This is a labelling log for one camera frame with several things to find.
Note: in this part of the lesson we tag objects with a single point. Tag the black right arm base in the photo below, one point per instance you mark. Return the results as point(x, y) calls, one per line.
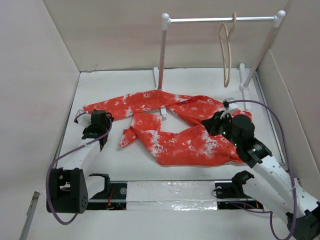
point(230, 194)

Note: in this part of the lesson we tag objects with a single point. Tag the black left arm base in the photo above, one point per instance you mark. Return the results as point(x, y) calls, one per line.
point(105, 194)

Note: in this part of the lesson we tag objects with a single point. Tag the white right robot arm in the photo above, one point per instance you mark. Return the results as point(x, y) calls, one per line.
point(299, 210)

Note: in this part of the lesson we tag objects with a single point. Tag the orange white tie-dye trousers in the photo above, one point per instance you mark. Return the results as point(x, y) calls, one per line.
point(190, 147)

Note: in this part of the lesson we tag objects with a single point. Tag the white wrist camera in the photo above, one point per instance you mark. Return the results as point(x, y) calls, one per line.
point(229, 107)
point(82, 118)

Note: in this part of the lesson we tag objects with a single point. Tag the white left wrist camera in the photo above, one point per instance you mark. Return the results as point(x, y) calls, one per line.
point(82, 118)

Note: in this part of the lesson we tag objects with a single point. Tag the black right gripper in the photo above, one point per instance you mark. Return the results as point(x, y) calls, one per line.
point(212, 123)

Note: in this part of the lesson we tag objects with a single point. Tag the beige plastic hanger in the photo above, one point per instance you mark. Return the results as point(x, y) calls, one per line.
point(224, 35)

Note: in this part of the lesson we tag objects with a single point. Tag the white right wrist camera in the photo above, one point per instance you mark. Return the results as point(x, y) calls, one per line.
point(229, 107)

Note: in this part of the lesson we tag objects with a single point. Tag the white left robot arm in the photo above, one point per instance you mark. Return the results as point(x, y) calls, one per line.
point(71, 186)

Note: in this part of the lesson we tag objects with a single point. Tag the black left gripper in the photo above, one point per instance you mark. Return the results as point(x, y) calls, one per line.
point(109, 121)

